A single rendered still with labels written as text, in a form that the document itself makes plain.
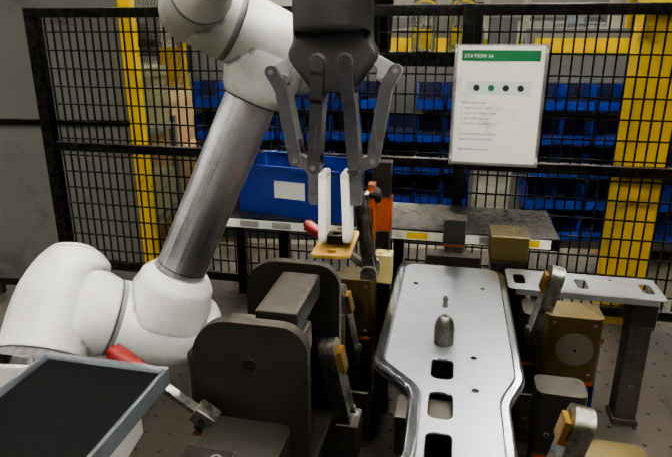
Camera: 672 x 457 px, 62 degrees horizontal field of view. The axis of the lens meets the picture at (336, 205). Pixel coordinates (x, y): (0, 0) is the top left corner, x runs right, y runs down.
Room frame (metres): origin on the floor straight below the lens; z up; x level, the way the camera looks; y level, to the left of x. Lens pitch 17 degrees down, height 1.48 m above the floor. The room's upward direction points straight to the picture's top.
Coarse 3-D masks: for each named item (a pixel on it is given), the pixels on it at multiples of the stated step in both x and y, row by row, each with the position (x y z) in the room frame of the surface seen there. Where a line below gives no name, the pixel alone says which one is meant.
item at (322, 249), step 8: (336, 232) 0.54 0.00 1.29; (328, 240) 0.52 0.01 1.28; (336, 240) 0.52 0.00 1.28; (352, 240) 0.53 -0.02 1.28; (320, 248) 0.51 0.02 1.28; (328, 248) 0.51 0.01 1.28; (336, 248) 0.51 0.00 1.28; (344, 248) 0.51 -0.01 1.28; (352, 248) 0.51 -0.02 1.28; (312, 256) 0.49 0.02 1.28; (320, 256) 0.49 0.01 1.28; (328, 256) 0.49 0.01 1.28; (336, 256) 0.49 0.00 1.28; (344, 256) 0.49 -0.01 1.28
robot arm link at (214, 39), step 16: (160, 0) 0.99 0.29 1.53; (240, 0) 1.02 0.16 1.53; (160, 16) 1.02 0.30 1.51; (176, 16) 0.95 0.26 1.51; (224, 16) 0.97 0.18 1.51; (240, 16) 1.00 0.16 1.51; (176, 32) 1.01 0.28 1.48; (192, 32) 0.98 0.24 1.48; (208, 32) 0.98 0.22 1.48; (224, 32) 0.99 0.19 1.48; (208, 48) 1.01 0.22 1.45; (224, 48) 1.01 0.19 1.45
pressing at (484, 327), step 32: (416, 288) 1.00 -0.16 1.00; (448, 288) 1.00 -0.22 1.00; (480, 288) 1.00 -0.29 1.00; (384, 320) 0.87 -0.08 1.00; (416, 320) 0.87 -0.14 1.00; (480, 320) 0.87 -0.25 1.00; (512, 320) 0.88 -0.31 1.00; (384, 352) 0.76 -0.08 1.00; (416, 352) 0.77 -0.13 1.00; (448, 352) 0.77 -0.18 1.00; (480, 352) 0.77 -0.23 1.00; (512, 352) 0.77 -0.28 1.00; (416, 384) 0.69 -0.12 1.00; (448, 384) 0.69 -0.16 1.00; (480, 384) 0.69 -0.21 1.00; (512, 384) 0.69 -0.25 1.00; (416, 416) 0.61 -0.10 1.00; (480, 416) 0.62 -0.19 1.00; (416, 448) 0.56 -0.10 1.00; (480, 448) 0.56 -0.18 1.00; (512, 448) 0.56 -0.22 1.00
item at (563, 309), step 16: (560, 304) 0.84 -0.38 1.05; (576, 304) 0.84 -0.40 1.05; (592, 304) 0.84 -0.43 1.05; (544, 320) 0.82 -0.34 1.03; (560, 320) 0.80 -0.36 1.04; (576, 320) 0.80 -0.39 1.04; (592, 320) 0.79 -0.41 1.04; (544, 336) 0.81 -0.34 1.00; (560, 336) 0.80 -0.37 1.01; (576, 336) 0.80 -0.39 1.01; (592, 336) 0.79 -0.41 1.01; (544, 352) 0.81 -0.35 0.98; (560, 352) 0.80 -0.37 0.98; (576, 352) 0.79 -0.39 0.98; (592, 352) 0.79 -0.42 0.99; (544, 368) 0.81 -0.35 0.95; (560, 368) 0.80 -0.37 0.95; (576, 368) 0.80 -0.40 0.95; (592, 368) 0.79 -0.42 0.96; (592, 384) 0.79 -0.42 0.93; (528, 448) 0.85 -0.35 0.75
